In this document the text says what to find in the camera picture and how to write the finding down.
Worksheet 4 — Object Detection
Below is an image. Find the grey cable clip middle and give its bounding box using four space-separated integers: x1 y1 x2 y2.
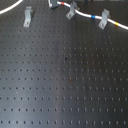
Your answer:
66 1 78 20

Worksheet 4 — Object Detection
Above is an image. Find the white cable with coloured bands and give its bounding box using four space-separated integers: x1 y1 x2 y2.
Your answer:
0 0 128 31

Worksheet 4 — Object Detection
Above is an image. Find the grey cable clip far left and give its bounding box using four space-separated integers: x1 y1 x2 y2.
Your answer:
23 6 33 27

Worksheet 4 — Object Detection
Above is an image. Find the grey cable clip top centre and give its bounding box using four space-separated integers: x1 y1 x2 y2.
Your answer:
48 0 58 9

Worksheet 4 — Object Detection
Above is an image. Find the grey cable clip right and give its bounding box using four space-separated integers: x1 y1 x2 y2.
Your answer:
98 9 110 30

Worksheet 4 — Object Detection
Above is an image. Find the grey cable clip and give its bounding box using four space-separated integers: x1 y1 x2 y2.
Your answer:
48 0 58 9
98 9 110 30
23 6 33 27
66 1 78 20

